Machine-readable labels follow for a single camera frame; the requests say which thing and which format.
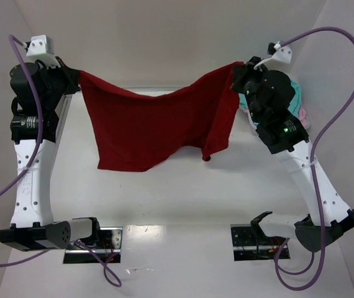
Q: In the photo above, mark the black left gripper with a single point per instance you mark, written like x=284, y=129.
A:
x=66, y=76

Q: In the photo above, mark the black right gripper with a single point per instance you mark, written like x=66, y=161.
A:
x=242, y=73

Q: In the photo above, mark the red t shirt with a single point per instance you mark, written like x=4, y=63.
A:
x=134, y=132

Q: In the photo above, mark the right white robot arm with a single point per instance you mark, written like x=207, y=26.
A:
x=273, y=102

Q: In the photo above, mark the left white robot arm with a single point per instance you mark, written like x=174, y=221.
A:
x=36, y=130

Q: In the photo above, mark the teal t shirt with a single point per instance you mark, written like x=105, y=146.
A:
x=295, y=103

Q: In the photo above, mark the pink t shirt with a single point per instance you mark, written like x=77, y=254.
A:
x=299, y=113

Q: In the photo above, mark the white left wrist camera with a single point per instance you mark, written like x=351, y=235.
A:
x=41, y=48

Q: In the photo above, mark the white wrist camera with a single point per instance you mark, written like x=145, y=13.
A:
x=41, y=48
x=278, y=53

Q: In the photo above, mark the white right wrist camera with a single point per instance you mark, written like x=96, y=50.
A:
x=278, y=53

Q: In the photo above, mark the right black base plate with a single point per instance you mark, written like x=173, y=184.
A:
x=247, y=248

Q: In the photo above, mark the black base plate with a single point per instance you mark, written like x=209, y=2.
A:
x=247, y=248
x=108, y=246

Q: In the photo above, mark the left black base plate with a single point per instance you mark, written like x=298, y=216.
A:
x=108, y=246

